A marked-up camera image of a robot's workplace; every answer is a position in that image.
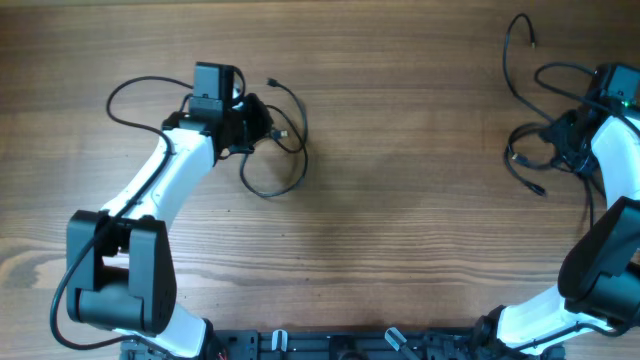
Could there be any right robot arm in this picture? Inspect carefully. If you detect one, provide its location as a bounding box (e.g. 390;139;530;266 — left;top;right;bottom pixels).
469;113;639;359

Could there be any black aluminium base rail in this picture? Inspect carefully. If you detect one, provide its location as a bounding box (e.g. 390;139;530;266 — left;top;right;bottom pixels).
119;327;566;360

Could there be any black cable round plug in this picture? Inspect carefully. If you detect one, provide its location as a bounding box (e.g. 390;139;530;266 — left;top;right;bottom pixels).
503;123;604;228

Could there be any black micro usb cable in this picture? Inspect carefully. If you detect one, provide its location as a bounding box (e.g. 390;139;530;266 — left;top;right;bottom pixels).
238;77;310;199

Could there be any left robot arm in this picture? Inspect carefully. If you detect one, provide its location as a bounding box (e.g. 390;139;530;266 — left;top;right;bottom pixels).
50;93;273;359

